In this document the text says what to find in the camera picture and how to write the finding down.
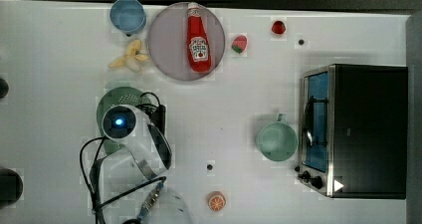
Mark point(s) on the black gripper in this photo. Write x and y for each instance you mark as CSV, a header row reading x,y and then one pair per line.
x,y
153,119

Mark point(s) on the green plastic strainer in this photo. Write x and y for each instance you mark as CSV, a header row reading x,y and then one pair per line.
x,y
112,101

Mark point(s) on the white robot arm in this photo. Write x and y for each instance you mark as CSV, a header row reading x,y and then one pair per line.
x,y
128,185

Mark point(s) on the peeled toy banana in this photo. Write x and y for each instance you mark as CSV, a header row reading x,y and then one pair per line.
x,y
132,58

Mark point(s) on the red ketchup bottle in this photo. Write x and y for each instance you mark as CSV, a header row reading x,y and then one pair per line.
x,y
198,50

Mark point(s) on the grey round plate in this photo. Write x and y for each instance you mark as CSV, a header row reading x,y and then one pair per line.
x,y
167,41

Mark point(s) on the blue cup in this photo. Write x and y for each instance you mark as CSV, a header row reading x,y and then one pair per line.
x,y
128,16

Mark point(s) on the toy orange half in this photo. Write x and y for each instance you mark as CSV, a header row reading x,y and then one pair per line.
x,y
216,201

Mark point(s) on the pink toy strawberry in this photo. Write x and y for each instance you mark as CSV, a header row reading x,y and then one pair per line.
x,y
239,44

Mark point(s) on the green mug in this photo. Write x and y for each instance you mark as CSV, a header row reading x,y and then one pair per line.
x,y
277,140

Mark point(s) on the red toy strawberry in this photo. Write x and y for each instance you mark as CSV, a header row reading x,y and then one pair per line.
x,y
278,28

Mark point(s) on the black toaster oven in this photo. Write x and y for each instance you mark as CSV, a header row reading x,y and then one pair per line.
x,y
353,131

